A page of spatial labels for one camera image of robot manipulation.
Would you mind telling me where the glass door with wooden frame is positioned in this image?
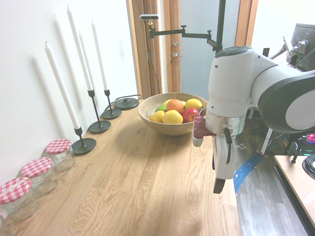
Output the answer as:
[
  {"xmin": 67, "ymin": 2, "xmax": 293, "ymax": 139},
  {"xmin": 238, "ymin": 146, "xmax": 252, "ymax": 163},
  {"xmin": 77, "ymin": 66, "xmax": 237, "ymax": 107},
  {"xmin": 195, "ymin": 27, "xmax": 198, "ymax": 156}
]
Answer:
[{"xmin": 126, "ymin": 0, "xmax": 259, "ymax": 99}]

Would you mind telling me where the large yellow lemon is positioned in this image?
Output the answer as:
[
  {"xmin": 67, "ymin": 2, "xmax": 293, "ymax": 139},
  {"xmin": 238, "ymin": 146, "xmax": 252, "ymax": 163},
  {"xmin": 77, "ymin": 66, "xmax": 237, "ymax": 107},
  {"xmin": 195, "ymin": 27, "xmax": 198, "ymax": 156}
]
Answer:
[{"xmin": 161, "ymin": 110, "xmax": 184, "ymax": 124}]

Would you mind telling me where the dark red wrist camera mount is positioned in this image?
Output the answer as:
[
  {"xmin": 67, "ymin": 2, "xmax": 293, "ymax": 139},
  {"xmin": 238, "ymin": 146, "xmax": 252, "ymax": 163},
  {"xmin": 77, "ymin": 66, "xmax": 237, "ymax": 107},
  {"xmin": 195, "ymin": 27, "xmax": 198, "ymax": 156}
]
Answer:
[{"xmin": 192, "ymin": 115, "xmax": 217, "ymax": 148}]

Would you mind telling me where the round wooden bowl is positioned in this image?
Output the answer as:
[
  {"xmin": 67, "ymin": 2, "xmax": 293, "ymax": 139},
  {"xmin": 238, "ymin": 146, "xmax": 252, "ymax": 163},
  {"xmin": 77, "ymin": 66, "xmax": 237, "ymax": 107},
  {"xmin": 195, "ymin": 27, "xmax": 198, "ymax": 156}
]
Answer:
[{"xmin": 137, "ymin": 92, "xmax": 209, "ymax": 137}]

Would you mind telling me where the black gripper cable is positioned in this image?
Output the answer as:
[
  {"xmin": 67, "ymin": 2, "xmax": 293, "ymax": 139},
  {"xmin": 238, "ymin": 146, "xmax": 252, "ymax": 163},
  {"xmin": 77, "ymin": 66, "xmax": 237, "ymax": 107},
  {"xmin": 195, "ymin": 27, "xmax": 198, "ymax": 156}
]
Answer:
[{"xmin": 222, "ymin": 127, "xmax": 233, "ymax": 164}]

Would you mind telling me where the black computer monitor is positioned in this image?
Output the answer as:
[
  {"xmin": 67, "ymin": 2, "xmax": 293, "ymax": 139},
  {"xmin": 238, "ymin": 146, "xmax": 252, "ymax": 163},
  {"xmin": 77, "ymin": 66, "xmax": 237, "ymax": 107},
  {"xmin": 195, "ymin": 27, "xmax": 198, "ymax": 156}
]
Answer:
[{"xmin": 285, "ymin": 23, "xmax": 315, "ymax": 72}]

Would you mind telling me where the black coiled cable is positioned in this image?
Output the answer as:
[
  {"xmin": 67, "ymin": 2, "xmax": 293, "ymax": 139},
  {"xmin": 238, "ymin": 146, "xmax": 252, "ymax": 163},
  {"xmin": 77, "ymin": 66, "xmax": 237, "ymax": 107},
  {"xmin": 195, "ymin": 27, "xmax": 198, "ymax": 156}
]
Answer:
[{"xmin": 302, "ymin": 154, "xmax": 315, "ymax": 178}]

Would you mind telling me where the orange fruit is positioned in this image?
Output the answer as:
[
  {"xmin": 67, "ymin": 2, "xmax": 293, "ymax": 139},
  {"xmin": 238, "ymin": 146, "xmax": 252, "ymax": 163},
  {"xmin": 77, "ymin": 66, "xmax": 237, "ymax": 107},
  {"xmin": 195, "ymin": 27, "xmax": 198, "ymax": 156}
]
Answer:
[{"xmin": 166, "ymin": 98, "xmax": 185, "ymax": 115}]

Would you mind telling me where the light wooden side table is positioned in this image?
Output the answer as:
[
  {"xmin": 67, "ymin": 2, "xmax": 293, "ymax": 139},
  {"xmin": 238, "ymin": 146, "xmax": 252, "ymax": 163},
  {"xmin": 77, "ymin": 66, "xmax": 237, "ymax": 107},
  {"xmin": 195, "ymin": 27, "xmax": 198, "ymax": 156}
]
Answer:
[{"xmin": 273, "ymin": 154, "xmax": 315, "ymax": 228}]

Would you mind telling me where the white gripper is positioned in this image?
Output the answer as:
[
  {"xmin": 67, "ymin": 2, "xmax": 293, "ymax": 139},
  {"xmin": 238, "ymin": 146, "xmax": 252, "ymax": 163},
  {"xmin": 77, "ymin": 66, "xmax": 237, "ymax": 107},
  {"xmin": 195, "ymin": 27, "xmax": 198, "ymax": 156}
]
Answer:
[{"xmin": 212, "ymin": 134, "xmax": 237, "ymax": 195}]

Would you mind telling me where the black candle holder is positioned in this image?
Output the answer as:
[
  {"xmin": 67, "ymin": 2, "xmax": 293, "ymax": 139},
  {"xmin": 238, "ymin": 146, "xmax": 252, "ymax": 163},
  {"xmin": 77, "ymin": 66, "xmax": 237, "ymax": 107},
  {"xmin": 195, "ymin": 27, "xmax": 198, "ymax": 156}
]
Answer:
[
  {"xmin": 71, "ymin": 126, "xmax": 97, "ymax": 156},
  {"xmin": 88, "ymin": 89, "xmax": 112, "ymax": 134},
  {"xmin": 101, "ymin": 89, "xmax": 123, "ymax": 120}
]

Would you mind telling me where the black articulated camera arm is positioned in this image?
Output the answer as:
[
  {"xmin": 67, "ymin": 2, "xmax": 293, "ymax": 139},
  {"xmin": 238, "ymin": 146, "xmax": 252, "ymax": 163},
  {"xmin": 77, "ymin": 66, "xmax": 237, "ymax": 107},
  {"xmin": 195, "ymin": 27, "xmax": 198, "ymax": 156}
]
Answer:
[{"xmin": 147, "ymin": 23, "xmax": 223, "ymax": 52}]

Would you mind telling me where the black round base with cable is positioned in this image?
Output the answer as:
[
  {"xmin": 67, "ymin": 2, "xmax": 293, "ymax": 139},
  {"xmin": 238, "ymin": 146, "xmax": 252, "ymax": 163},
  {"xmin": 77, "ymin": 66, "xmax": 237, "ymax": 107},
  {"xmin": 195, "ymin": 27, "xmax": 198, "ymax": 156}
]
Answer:
[{"xmin": 104, "ymin": 94, "xmax": 143, "ymax": 111}]

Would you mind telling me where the black vertical stand pole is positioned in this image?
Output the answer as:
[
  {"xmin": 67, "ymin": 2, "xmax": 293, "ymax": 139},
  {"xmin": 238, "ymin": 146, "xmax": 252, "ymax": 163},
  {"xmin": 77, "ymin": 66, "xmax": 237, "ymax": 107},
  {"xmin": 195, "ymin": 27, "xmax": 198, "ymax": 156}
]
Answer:
[{"xmin": 215, "ymin": 0, "xmax": 227, "ymax": 55}]

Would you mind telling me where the red apple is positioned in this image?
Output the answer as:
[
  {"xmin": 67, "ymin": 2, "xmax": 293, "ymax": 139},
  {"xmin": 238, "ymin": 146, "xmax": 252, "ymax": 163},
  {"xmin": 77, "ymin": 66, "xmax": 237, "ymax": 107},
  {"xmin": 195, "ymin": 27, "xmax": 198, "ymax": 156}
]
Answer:
[{"xmin": 181, "ymin": 107, "xmax": 200, "ymax": 123}]

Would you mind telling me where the tall white candle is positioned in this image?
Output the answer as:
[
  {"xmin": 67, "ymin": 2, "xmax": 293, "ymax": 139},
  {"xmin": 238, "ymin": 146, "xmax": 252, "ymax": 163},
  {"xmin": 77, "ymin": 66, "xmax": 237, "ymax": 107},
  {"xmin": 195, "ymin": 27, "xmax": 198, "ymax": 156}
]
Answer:
[
  {"xmin": 66, "ymin": 4, "xmax": 94, "ymax": 91},
  {"xmin": 91, "ymin": 19, "xmax": 109, "ymax": 91},
  {"xmin": 44, "ymin": 41, "xmax": 81, "ymax": 130}
]

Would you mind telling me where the blue floor tape strip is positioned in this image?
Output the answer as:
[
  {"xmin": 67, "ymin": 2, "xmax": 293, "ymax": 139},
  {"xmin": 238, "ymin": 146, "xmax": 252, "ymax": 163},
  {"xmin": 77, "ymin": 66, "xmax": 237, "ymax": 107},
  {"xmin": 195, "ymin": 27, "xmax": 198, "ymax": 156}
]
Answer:
[{"xmin": 233, "ymin": 152, "xmax": 264, "ymax": 196}]

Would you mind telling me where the small yellow lemon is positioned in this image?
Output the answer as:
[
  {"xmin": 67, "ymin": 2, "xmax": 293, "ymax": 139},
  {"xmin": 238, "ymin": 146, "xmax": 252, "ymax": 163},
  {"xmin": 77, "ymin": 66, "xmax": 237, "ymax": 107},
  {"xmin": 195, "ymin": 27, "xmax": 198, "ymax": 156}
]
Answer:
[{"xmin": 149, "ymin": 110, "xmax": 165, "ymax": 123}]

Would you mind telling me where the glass jar red checkered lid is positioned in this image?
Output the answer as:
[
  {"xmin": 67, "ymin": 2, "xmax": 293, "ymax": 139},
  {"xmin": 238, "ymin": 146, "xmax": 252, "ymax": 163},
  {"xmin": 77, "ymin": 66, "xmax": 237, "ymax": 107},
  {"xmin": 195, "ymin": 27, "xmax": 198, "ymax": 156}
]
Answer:
[
  {"xmin": 0, "ymin": 177, "xmax": 40, "ymax": 224},
  {"xmin": 20, "ymin": 157, "xmax": 59, "ymax": 197},
  {"xmin": 45, "ymin": 139, "xmax": 76, "ymax": 172}
]

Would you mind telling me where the black camera cable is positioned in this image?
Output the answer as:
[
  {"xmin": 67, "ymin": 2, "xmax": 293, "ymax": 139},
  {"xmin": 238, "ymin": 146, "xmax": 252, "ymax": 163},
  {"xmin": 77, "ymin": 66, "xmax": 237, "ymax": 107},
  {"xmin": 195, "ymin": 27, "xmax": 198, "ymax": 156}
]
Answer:
[{"xmin": 146, "ymin": 36, "xmax": 163, "ymax": 95}]

